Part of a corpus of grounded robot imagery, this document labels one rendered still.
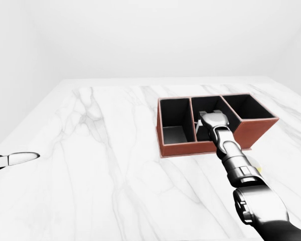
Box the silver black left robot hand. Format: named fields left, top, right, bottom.
left=0, top=151, right=41, bottom=174

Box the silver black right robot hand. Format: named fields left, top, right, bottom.
left=195, top=109, right=231, bottom=132

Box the red-brown desk caddy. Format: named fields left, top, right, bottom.
left=156, top=93, right=280, bottom=159

